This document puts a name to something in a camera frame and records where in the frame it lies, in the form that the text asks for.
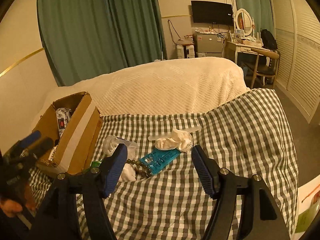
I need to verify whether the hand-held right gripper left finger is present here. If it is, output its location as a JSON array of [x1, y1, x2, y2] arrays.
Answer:
[[30, 144, 128, 240]]

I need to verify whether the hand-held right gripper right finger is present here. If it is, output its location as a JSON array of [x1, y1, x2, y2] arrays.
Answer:
[[191, 145, 292, 240]]

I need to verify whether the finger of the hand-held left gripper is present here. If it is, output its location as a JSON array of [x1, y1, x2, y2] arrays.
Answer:
[[27, 137, 54, 159], [15, 131, 42, 152]]

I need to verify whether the brown cardboard box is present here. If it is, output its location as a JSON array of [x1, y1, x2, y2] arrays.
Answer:
[[32, 92, 103, 176]]

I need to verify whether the person's left hand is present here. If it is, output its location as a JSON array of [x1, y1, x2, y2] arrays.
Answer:
[[0, 196, 23, 218]]

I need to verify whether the clear plastic bag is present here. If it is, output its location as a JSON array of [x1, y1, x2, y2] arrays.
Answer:
[[103, 135, 138, 161]]

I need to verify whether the white red packet in box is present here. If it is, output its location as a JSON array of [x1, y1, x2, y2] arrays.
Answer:
[[55, 107, 73, 133]]

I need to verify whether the white crumpled gauze wad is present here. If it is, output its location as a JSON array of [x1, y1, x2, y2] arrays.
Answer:
[[154, 128, 194, 153]]

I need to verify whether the teal foil packet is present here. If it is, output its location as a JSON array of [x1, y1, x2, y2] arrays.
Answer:
[[139, 148, 182, 176]]

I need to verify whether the grey white checked cloth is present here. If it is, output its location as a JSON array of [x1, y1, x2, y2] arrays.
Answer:
[[27, 88, 299, 240]]

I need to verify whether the cream textured blanket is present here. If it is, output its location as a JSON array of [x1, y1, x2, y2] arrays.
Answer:
[[32, 57, 250, 130]]

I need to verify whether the white orange paper bag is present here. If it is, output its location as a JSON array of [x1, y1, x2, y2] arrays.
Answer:
[[296, 181, 320, 234]]

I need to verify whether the wooden chair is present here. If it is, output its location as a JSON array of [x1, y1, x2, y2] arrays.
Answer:
[[250, 47, 280, 89]]

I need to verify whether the white floor appliance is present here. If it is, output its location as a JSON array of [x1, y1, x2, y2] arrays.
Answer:
[[176, 44, 195, 59]]

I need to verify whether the small grey fridge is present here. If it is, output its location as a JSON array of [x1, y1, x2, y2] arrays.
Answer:
[[194, 33, 224, 58]]

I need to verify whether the white dressing table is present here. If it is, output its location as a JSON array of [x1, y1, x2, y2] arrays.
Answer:
[[226, 39, 272, 65]]

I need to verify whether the black backpack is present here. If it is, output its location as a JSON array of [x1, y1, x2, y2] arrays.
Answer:
[[260, 29, 278, 50]]

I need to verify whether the white louvred wardrobe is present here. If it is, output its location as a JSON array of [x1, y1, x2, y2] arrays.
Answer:
[[269, 0, 320, 124]]

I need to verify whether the white oval vanity mirror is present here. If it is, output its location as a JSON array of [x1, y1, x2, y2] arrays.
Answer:
[[235, 8, 253, 37]]

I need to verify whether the dark bead bracelet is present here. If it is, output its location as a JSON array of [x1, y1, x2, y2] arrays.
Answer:
[[125, 158, 153, 178]]

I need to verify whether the dark wall cable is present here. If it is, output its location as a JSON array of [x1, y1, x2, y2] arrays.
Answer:
[[167, 19, 183, 46]]

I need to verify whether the black wall television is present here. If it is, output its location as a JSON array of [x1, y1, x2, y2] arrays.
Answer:
[[191, 0, 234, 26]]

